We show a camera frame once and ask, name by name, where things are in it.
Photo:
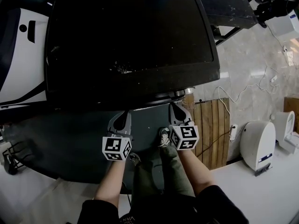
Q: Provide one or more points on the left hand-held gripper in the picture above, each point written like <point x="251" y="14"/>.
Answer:
<point x="115" y="146"/>

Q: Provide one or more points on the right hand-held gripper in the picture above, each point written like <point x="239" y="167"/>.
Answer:
<point x="184" y="136"/>

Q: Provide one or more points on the black washing machine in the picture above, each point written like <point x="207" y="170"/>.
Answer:
<point x="130" y="38"/>

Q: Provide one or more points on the person's right forearm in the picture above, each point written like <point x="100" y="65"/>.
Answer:
<point x="195" y="169"/>

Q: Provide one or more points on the person's left forearm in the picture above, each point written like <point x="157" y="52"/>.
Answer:
<point x="111" y="181"/>

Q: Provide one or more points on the white rounded floor machine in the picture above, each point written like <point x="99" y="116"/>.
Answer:
<point x="258" y="143"/>

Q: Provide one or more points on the person's right grey shoe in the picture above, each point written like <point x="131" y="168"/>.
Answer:
<point x="164" y="136"/>

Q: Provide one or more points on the person's grey shoe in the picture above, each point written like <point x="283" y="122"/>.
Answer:
<point x="164" y="136"/>
<point x="135" y="158"/>

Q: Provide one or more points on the person's left grey shoe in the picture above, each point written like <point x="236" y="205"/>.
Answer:
<point x="135" y="158"/>

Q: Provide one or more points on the wooden slat pallet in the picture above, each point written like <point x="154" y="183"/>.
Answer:
<point x="211" y="129"/>

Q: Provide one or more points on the person's olive trousers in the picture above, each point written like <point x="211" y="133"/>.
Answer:
<point x="161" y="178"/>

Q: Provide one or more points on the white power strip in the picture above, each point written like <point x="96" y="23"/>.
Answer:
<point x="233" y="132"/>

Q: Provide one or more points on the dark grey floor mat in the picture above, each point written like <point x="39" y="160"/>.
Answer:
<point x="65" y="143"/>

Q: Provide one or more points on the person's black shirt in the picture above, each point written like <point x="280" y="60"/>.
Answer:
<point x="163" y="212"/>

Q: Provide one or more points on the white open-lid device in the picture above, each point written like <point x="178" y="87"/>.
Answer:
<point x="286" y="129"/>

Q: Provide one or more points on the small white power adapter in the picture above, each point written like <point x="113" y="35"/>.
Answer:
<point x="273" y="79"/>

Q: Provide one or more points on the white appliance with dark panel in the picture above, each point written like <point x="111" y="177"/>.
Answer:
<point x="21" y="62"/>

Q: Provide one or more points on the black scuffed table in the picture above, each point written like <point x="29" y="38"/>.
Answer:
<point x="224" y="6"/>

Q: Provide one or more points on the white box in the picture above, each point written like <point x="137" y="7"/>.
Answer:
<point x="281" y="23"/>

